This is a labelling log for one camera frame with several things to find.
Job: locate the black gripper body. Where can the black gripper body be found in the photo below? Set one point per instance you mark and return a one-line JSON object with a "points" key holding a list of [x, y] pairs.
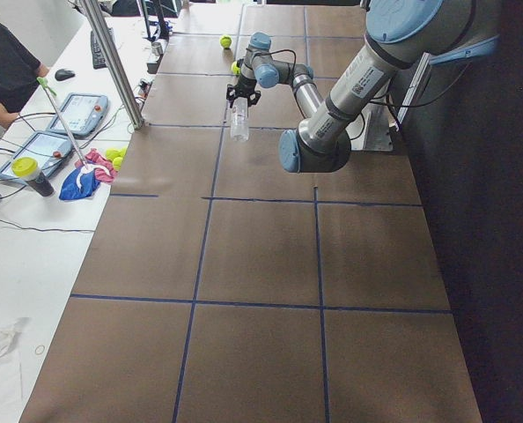
{"points": [[244, 83]]}

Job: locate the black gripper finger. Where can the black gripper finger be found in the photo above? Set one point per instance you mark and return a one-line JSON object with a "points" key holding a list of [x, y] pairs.
{"points": [[253, 97], [230, 94]]}

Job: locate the clear plastic ball tube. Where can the clear plastic ball tube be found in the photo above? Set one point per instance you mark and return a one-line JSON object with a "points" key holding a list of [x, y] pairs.
{"points": [[239, 125]]}

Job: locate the yellow Wilson tennis ball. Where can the yellow Wilson tennis ball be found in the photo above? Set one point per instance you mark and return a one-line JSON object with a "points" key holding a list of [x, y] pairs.
{"points": [[225, 41]]}

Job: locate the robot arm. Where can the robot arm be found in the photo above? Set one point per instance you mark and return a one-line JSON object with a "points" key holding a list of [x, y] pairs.
{"points": [[397, 34]]}

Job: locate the yellow tennis ball on desk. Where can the yellow tennis ball on desk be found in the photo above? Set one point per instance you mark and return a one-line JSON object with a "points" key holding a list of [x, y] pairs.
{"points": [[111, 154]]}

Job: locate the silver metal can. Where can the silver metal can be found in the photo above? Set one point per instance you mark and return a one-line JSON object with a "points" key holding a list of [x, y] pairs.
{"points": [[157, 49]]}

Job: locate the black monitor stand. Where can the black monitor stand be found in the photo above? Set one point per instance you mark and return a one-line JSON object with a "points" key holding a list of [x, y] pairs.
{"points": [[156, 25]]}

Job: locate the black keyboard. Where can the black keyboard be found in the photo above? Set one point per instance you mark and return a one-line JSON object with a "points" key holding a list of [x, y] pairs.
{"points": [[98, 58]]}

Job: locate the upper teach pendant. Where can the upper teach pendant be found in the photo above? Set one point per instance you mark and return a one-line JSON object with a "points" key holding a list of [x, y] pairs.
{"points": [[82, 112]]}

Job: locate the teach pendant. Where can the teach pendant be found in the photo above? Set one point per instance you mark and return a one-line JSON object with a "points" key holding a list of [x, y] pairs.
{"points": [[47, 148], [82, 112]]}

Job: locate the pink cloth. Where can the pink cloth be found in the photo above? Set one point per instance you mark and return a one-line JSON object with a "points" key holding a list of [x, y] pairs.
{"points": [[98, 166]]}

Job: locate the black computer mouse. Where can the black computer mouse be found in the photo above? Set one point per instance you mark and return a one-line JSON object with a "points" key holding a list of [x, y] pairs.
{"points": [[64, 74]]}

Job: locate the blue cloth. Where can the blue cloth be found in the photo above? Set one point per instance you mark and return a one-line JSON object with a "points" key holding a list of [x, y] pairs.
{"points": [[78, 185]]}

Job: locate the grabber stick with green tip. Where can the grabber stick with green tip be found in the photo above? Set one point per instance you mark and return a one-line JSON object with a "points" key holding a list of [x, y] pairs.
{"points": [[63, 121]]}

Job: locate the lower teach pendant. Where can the lower teach pendant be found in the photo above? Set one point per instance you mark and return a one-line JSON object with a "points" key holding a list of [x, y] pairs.
{"points": [[47, 148]]}

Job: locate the cup with yellow lid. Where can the cup with yellow lid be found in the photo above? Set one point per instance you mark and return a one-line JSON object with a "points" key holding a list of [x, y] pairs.
{"points": [[28, 170]]}

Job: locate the person in black shirt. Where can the person in black shirt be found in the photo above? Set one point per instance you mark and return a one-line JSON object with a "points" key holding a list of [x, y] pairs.
{"points": [[19, 74]]}

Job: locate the crumpled white plastic wrap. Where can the crumpled white plastic wrap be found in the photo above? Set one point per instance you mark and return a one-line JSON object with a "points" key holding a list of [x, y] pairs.
{"points": [[10, 334]]}

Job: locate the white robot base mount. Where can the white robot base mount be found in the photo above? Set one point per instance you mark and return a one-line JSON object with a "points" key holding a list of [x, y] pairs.
{"points": [[371, 130]]}

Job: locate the aluminium frame post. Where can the aluminium frame post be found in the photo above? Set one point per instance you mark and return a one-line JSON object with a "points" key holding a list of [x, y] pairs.
{"points": [[99, 26]]}

